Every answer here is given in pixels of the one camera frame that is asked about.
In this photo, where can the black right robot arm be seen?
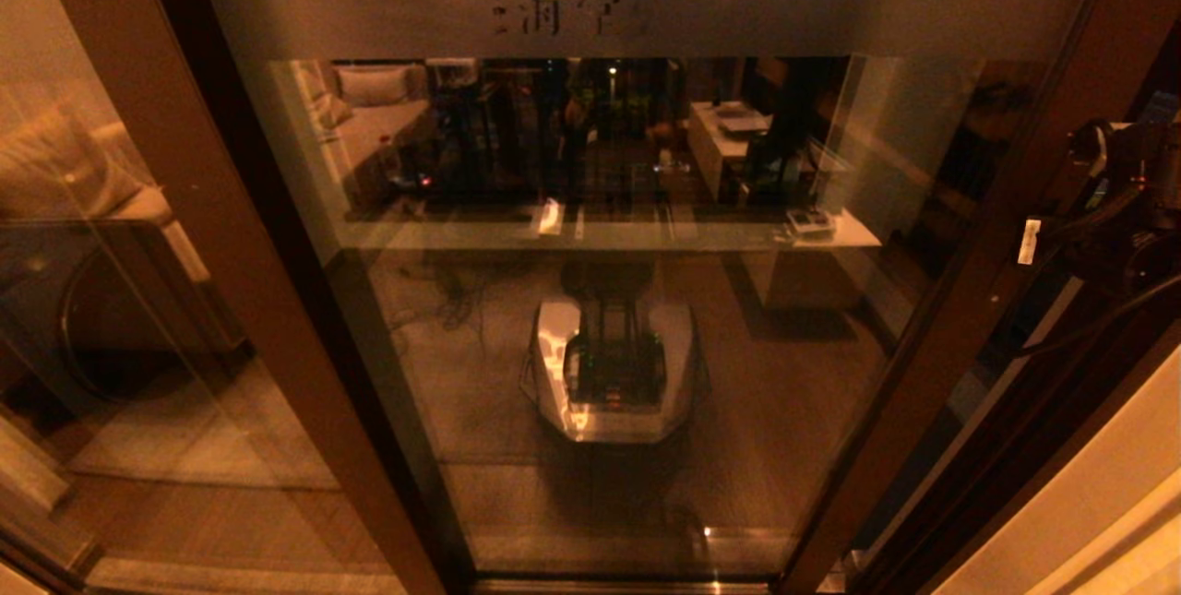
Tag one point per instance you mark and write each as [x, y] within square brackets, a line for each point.
[1144, 226]

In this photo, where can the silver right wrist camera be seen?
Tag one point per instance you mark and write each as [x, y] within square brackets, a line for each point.
[1093, 148]

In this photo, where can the fixed glass door brown frame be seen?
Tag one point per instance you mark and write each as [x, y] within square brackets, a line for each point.
[212, 208]

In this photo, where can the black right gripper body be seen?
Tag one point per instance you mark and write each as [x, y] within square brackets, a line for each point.
[1061, 240]

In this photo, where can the front-load washing machine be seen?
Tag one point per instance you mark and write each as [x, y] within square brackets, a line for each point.
[120, 318]

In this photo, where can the dark brown door jamb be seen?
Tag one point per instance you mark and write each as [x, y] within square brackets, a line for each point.
[1061, 410]

